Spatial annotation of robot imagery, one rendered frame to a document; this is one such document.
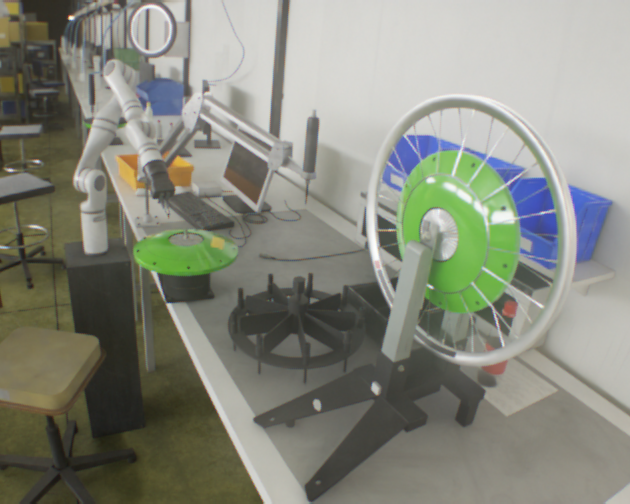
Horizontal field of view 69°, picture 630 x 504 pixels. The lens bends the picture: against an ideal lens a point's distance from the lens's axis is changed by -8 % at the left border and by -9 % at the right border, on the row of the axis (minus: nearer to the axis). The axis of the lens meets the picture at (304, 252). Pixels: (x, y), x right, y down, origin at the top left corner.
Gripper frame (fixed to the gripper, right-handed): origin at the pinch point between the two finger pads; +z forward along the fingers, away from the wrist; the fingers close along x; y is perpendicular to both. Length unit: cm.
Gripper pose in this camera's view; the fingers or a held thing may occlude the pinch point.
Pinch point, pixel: (168, 214)
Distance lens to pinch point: 163.4
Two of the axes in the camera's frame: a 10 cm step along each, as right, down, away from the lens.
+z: 4.2, 8.3, -3.7
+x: 8.2, -1.7, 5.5
